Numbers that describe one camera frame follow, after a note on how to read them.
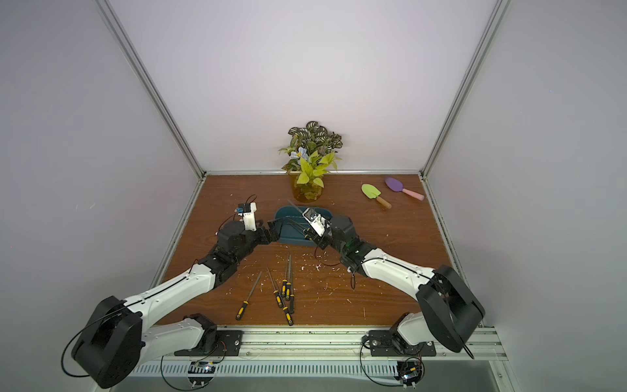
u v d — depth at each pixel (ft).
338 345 2.43
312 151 3.27
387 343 2.39
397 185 3.74
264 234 2.39
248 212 2.39
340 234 2.04
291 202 2.82
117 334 1.32
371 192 3.74
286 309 2.60
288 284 2.79
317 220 2.29
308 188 3.48
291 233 3.22
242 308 2.60
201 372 2.37
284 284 2.79
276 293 2.73
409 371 2.28
